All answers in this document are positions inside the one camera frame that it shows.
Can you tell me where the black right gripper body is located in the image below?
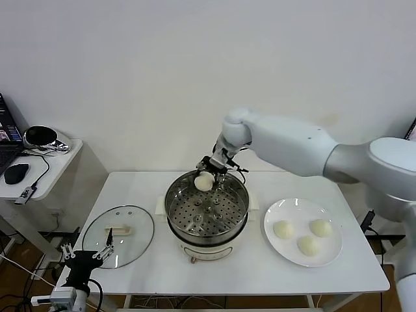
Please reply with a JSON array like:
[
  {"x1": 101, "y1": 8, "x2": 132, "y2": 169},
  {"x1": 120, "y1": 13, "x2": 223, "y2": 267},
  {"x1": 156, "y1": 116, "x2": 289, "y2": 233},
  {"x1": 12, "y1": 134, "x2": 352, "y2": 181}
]
[{"x1": 198, "y1": 155, "x2": 228, "y2": 175}]

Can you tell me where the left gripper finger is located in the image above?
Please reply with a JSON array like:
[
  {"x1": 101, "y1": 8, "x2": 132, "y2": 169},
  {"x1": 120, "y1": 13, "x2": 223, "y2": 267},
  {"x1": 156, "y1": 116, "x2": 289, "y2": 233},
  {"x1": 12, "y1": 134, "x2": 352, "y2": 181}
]
[
  {"x1": 61, "y1": 242, "x2": 76, "y2": 260},
  {"x1": 92, "y1": 227, "x2": 115, "y2": 263}
]

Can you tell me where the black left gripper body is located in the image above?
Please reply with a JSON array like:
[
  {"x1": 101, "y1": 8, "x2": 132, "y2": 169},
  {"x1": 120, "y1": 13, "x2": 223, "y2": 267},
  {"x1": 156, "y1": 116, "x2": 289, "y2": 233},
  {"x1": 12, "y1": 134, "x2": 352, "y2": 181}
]
[{"x1": 61, "y1": 250, "x2": 99, "y2": 289}]

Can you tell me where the white steamed baozi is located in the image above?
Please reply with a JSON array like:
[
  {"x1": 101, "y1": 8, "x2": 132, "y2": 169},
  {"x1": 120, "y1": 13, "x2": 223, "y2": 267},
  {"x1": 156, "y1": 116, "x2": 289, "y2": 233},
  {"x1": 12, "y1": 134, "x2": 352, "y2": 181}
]
[
  {"x1": 308, "y1": 218, "x2": 333, "y2": 237},
  {"x1": 194, "y1": 172, "x2": 216, "y2": 192},
  {"x1": 273, "y1": 220, "x2": 295, "y2": 241},
  {"x1": 296, "y1": 235, "x2": 321, "y2": 257}
]

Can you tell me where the glass lid with cream handle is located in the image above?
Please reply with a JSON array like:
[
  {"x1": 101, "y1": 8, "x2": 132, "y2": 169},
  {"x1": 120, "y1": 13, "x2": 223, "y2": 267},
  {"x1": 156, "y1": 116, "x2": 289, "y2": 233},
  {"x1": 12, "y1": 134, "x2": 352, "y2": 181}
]
[{"x1": 83, "y1": 204, "x2": 155, "y2": 269}]

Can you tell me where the perforated steel steamer basket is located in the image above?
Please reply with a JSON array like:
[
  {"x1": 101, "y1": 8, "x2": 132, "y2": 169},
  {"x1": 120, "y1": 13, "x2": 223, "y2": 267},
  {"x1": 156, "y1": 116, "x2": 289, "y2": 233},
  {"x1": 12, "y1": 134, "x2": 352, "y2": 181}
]
[{"x1": 164, "y1": 168, "x2": 251, "y2": 237}]

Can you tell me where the small grey usb hub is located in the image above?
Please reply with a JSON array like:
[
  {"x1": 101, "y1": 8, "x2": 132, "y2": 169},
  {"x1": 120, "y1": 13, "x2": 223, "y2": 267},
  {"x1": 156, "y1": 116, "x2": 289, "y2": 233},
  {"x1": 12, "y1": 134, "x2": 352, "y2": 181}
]
[{"x1": 14, "y1": 187, "x2": 36, "y2": 206}]

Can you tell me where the black computer mouse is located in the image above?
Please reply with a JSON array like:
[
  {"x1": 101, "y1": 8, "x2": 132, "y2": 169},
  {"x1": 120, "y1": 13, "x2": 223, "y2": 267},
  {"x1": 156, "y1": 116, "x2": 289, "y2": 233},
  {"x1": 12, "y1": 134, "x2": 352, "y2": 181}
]
[{"x1": 5, "y1": 164, "x2": 31, "y2": 185}]

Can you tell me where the round white plate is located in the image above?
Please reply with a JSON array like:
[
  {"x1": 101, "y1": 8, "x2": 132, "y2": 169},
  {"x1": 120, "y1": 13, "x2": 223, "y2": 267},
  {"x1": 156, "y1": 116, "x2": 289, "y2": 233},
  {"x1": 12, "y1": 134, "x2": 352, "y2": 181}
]
[{"x1": 263, "y1": 198, "x2": 344, "y2": 268}]

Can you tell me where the black laptop on rounded desk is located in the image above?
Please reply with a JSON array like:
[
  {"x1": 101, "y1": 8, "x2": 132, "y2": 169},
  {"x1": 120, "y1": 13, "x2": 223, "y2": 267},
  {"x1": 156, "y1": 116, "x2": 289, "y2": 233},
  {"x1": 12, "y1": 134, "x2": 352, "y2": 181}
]
[{"x1": 0, "y1": 93, "x2": 26, "y2": 176}]

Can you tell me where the shiny chrome helmet-shaped object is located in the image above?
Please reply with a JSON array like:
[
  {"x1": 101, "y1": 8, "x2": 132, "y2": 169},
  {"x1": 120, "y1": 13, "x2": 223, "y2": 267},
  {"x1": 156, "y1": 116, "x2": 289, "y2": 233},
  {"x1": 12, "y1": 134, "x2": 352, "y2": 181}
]
[{"x1": 23, "y1": 125, "x2": 72, "y2": 153}]

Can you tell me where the black power adapter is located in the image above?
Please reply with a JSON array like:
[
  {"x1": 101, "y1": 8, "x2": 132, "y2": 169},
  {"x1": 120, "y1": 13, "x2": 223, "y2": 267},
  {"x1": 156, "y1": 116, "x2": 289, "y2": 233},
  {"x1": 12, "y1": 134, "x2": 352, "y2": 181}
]
[{"x1": 362, "y1": 210, "x2": 376, "y2": 232}]

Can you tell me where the white side desk with label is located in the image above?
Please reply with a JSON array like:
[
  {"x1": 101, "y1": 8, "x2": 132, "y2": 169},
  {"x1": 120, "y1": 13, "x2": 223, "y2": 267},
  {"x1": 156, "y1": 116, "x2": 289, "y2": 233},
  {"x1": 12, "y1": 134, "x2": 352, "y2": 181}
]
[{"x1": 378, "y1": 239, "x2": 399, "y2": 266}]

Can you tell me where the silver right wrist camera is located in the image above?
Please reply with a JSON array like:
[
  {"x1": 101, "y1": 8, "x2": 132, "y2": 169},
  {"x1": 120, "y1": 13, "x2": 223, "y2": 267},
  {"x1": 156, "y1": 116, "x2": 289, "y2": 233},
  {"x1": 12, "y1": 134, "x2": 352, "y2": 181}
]
[{"x1": 211, "y1": 144, "x2": 235, "y2": 166}]

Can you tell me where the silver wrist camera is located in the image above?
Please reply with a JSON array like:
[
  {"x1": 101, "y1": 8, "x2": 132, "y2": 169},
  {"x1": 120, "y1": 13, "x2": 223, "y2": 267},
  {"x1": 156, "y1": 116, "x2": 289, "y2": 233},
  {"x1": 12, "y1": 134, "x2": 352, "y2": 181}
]
[
  {"x1": 31, "y1": 287, "x2": 79, "y2": 308},
  {"x1": 211, "y1": 144, "x2": 235, "y2": 166}
]

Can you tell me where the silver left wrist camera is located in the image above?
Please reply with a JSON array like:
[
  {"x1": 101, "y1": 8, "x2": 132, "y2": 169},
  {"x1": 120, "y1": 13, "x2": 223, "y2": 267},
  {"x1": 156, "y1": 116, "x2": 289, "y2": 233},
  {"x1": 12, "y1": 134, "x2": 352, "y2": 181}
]
[{"x1": 31, "y1": 287, "x2": 79, "y2": 308}]

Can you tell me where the white floor cable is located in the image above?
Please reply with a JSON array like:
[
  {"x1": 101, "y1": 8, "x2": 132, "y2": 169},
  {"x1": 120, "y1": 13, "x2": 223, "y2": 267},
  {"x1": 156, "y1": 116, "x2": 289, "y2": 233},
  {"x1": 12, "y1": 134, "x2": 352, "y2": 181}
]
[{"x1": 0, "y1": 253, "x2": 43, "y2": 281}]

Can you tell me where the thin black usb cable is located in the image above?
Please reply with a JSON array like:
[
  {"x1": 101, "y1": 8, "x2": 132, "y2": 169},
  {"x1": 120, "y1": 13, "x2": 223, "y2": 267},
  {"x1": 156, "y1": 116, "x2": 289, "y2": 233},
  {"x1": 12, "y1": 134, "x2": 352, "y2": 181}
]
[{"x1": 18, "y1": 151, "x2": 51, "y2": 191}]

